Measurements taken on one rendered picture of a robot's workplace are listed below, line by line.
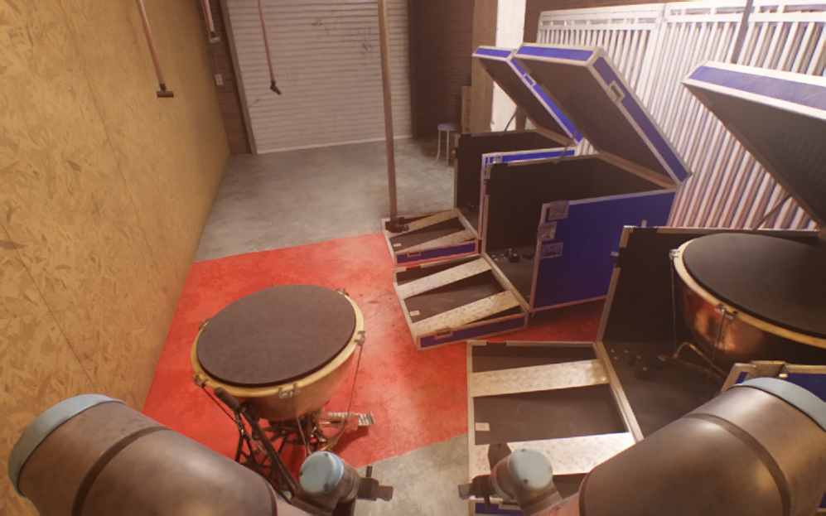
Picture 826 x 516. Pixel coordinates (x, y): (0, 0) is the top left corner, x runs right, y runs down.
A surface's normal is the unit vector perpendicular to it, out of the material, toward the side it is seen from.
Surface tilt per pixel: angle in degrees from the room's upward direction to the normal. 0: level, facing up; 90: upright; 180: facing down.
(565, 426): 2
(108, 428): 15
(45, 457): 35
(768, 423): 5
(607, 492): 60
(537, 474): 19
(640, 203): 90
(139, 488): 30
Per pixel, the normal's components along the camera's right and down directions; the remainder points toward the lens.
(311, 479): -0.16, -0.67
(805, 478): 0.32, -0.14
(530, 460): 0.11, -0.68
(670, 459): -0.63, -0.70
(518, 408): -0.06, -0.87
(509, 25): 0.29, 0.47
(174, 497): 0.51, -0.51
